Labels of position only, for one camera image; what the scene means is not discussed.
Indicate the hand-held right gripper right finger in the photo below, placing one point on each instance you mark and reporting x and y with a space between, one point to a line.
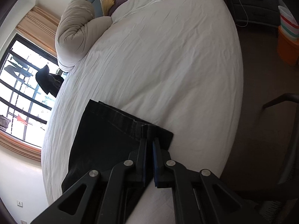
156 163

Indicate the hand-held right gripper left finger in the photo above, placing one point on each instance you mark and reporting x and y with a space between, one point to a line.
144 161

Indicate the black denim pants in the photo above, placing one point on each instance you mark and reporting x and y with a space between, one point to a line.
105 133

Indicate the bed with white sheet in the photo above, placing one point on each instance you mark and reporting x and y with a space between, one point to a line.
163 63

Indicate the black hanging garment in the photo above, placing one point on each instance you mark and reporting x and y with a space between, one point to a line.
46 79

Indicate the red hanging cloth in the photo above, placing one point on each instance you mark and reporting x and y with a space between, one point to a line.
22 119

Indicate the dark armchair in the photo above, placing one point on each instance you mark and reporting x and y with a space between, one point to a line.
280 98

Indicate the rolled beige duvet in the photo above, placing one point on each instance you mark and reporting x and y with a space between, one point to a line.
74 35

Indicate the window with black bars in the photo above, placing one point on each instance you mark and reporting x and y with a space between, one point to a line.
23 81

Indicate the grey hanging garment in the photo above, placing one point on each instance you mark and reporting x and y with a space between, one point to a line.
14 68

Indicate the beige curtain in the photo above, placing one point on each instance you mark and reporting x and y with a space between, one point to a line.
37 25

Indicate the dark grey nightstand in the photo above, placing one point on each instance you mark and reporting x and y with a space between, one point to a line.
257 2

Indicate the striped waste bin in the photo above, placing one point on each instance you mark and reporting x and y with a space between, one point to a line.
288 25

